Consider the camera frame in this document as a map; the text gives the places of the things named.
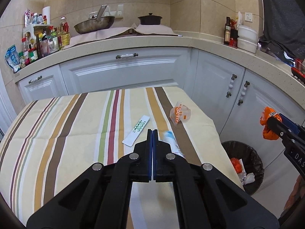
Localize small orange wrapper ball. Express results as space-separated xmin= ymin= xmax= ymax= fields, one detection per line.
xmin=259 ymin=106 xmax=282 ymax=141

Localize large orange plastic bag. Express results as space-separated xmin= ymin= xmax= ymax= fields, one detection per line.
xmin=230 ymin=158 xmax=243 ymax=174

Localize white tissue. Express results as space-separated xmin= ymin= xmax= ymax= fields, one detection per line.
xmin=238 ymin=159 xmax=255 ymax=185

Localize black lined trash bin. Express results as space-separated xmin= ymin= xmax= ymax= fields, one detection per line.
xmin=222 ymin=141 xmax=264 ymax=195

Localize red tray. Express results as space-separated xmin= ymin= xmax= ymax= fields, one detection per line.
xmin=291 ymin=58 xmax=305 ymax=84

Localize white green label strip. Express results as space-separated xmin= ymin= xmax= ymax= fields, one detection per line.
xmin=122 ymin=115 xmax=150 ymax=147

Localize striped tablecloth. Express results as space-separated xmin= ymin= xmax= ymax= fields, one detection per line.
xmin=1 ymin=86 xmax=240 ymax=225

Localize stacked white bowls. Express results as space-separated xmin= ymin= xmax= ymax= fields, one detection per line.
xmin=237 ymin=25 xmax=258 ymax=53

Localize dark hanging cloth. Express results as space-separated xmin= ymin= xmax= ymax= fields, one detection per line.
xmin=259 ymin=0 xmax=304 ymax=66

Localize dark sauce bottle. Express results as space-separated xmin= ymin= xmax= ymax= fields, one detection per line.
xmin=224 ymin=17 xmax=231 ymax=45

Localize white spice rack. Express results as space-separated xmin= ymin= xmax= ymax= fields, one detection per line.
xmin=23 ymin=23 xmax=59 ymax=63

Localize cooking oil bottle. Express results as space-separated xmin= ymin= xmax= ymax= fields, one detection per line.
xmin=58 ymin=16 xmax=70 ymax=48

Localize blue snack bag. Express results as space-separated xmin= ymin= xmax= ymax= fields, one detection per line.
xmin=5 ymin=44 xmax=21 ymax=73

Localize steel wok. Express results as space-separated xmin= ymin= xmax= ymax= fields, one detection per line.
xmin=74 ymin=5 xmax=115 ymax=34

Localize black casserole pot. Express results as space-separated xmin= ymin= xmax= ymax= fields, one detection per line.
xmin=138 ymin=13 xmax=162 ymax=25

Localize paper towel roll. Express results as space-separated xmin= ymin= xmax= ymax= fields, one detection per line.
xmin=42 ymin=6 xmax=51 ymax=24

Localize cabinet door handle right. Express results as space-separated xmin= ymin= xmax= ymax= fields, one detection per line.
xmin=237 ymin=81 xmax=250 ymax=106

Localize cabinet door handle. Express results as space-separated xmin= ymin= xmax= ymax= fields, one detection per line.
xmin=237 ymin=81 xmax=250 ymax=106
xmin=226 ymin=74 xmax=237 ymax=98

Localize cabinet door handle left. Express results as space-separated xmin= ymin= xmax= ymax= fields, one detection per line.
xmin=226 ymin=74 xmax=237 ymax=98

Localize wall power socket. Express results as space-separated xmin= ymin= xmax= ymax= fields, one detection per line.
xmin=245 ymin=12 xmax=253 ymax=22

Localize drawer handle left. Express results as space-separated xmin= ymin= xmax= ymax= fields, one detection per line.
xmin=28 ymin=76 xmax=42 ymax=84

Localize drawer handle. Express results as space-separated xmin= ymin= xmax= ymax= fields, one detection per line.
xmin=28 ymin=76 xmax=42 ymax=84
xmin=116 ymin=53 xmax=139 ymax=59

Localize drawer handle centre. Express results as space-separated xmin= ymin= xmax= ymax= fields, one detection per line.
xmin=116 ymin=53 xmax=139 ymax=59

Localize wall double switch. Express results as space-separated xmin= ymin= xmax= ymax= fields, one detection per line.
xmin=102 ymin=4 xmax=124 ymax=19

